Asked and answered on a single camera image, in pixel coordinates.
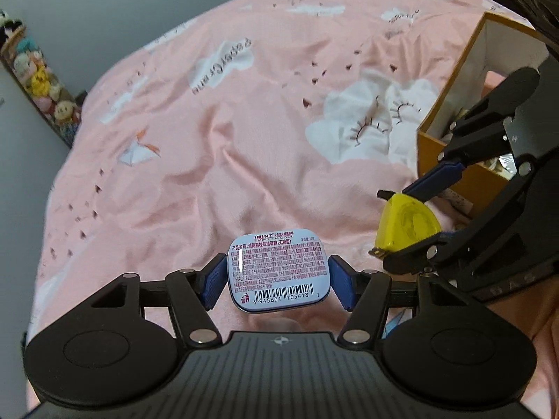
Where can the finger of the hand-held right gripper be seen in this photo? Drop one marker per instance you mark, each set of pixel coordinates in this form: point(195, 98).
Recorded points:
point(436, 179)
point(419, 255)

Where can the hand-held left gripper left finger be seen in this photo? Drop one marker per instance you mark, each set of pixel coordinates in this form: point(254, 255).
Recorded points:
point(214, 281)

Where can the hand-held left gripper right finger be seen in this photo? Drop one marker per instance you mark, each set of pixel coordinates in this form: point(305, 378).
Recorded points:
point(340, 281)

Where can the orange cardboard box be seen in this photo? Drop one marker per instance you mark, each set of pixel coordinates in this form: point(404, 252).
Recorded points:
point(441, 148)

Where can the yellow black plastic tool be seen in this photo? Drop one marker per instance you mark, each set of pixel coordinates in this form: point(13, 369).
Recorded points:
point(406, 222)

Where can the blue mint tin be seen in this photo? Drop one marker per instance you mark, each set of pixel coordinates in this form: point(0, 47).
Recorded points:
point(279, 270)

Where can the light blue cloth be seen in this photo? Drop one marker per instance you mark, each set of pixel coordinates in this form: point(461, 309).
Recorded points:
point(395, 323)

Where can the pink printed blanket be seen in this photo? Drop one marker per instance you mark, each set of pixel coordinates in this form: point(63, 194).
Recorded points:
point(218, 139)

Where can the column of plush toys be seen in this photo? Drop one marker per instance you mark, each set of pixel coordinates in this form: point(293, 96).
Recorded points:
point(39, 83)

